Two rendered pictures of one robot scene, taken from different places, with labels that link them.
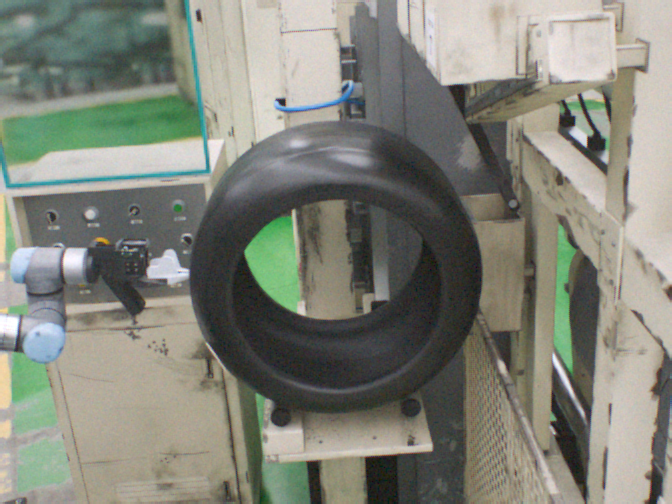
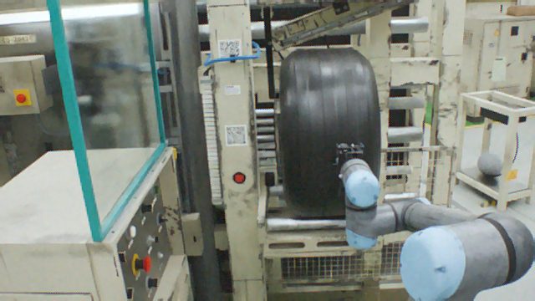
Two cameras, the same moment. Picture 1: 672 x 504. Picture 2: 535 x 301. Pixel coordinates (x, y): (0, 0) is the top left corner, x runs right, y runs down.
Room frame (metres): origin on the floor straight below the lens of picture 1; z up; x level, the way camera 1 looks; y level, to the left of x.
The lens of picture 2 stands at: (1.72, 1.63, 1.72)
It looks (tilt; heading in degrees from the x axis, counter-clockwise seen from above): 20 degrees down; 273
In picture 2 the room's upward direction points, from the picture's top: 3 degrees counter-clockwise
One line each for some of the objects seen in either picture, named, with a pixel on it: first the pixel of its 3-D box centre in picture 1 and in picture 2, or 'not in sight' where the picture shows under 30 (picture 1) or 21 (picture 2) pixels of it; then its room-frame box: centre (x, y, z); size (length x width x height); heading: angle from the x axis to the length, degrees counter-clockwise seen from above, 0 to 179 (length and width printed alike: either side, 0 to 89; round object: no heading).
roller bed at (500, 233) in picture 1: (485, 263); (256, 138); (1.87, -0.37, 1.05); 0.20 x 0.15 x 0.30; 0
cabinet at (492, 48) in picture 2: not in sight; (491, 66); (-0.85, -4.18, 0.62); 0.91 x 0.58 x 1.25; 20
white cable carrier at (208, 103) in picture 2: not in sight; (213, 140); (1.99, 0.06, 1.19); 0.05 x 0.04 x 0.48; 90
